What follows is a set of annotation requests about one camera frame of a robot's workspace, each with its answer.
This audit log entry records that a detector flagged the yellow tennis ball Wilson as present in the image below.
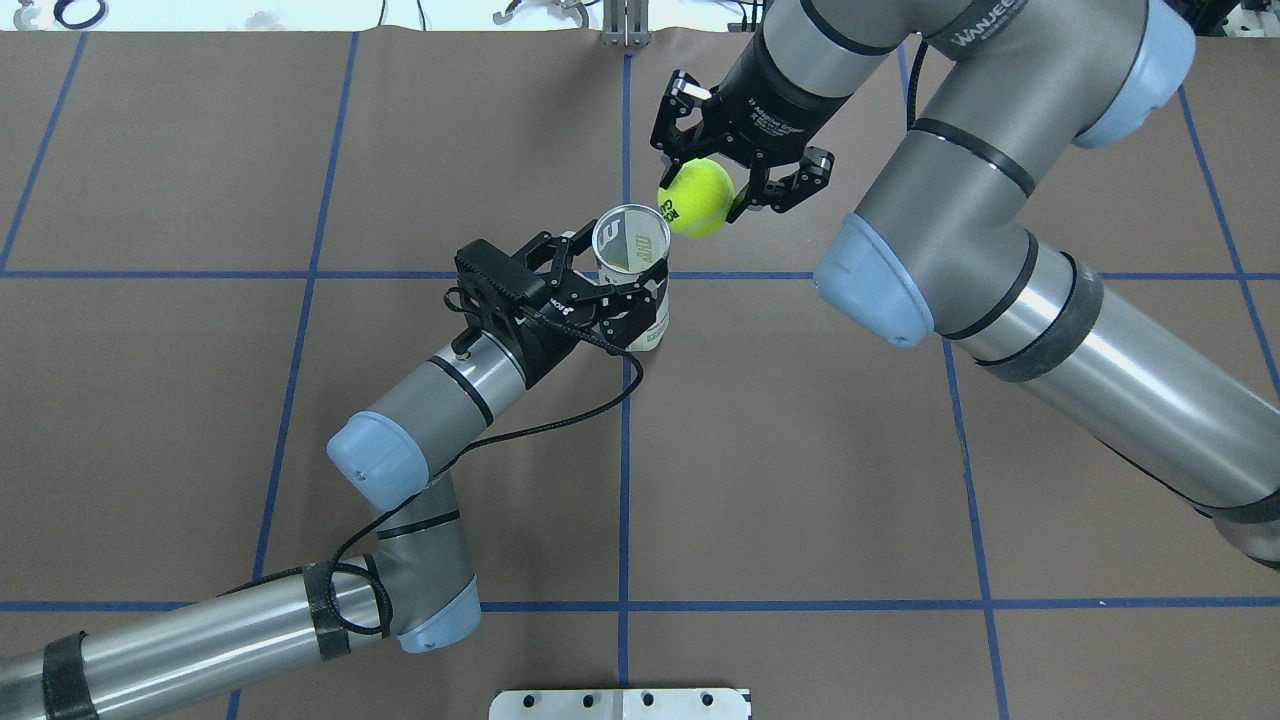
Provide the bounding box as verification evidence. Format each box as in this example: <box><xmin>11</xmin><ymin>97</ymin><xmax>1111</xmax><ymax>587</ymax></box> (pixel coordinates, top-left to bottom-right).
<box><xmin>655</xmin><ymin>158</ymin><xmax>736</xmax><ymax>240</ymax></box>

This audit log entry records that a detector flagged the white pedestal column base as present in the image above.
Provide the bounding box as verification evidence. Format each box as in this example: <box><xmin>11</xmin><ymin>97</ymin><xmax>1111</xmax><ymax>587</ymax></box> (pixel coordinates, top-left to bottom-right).
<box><xmin>488</xmin><ymin>687</ymin><xmax>753</xmax><ymax>719</ymax></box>

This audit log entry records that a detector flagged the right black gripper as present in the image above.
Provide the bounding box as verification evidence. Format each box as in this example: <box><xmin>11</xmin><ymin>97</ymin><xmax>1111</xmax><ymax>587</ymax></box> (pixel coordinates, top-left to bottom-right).
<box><xmin>650</xmin><ymin>40</ymin><xmax>836</xmax><ymax>223</ymax></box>

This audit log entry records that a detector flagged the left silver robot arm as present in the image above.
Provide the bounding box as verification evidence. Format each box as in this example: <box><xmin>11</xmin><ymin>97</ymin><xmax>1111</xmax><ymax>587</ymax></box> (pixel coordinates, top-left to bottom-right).
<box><xmin>3</xmin><ymin>220</ymin><xmax>639</xmax><ymax>719</ymax></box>

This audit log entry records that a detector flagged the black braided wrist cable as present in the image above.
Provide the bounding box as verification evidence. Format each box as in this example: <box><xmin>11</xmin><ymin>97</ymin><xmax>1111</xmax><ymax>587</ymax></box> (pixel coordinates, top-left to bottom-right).
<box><xmin>330</xmin><ymin>300</ymin><xmax>646</xmax><ymax>635</ymax></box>

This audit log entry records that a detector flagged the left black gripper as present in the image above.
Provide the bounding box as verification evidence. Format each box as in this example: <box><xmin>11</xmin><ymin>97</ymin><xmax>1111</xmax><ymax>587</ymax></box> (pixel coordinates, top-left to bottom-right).
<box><xmin>516</xmin><ymin>228</ymin><xmax>669</xmax><ymax>386</ymax></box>

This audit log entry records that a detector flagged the aluminium frame post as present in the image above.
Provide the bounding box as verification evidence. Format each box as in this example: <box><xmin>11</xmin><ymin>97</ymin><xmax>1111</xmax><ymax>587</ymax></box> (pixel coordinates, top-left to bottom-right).
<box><xmin>602</xmin><ymin>0</ymin><xmax>652</xmax><ymax>49</ymax></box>

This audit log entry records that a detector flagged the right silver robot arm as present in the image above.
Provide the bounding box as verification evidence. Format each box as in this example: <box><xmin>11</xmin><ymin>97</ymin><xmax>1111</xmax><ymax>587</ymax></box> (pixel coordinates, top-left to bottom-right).
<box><xmin>650</xmin><ymin>1</ymin><xmax>1277</xmax><ymax>569</ymax></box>

